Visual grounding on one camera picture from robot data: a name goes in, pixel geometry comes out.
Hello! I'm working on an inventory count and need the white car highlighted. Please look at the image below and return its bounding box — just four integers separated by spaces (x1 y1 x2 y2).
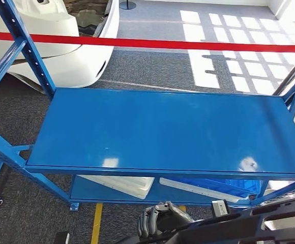
0 0 120 89

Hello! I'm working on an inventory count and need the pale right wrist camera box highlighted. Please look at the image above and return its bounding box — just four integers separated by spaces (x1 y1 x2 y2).
211 200 230 218

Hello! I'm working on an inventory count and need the red barrier belt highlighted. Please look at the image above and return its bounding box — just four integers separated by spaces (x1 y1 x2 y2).
0 30 295 54

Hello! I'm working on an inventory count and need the black plastic plate holder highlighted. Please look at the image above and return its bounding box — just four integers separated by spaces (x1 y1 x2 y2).
117 195 295 244

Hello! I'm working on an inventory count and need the black round stanchion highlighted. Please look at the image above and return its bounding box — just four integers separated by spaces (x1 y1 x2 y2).
119 0 137 10

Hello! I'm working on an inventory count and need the chrome stanchion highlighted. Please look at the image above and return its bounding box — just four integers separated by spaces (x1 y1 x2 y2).
273 43 295 97

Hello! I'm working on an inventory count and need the yellow floor tape square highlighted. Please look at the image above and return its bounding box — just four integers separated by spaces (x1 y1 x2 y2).
91 202 187 244

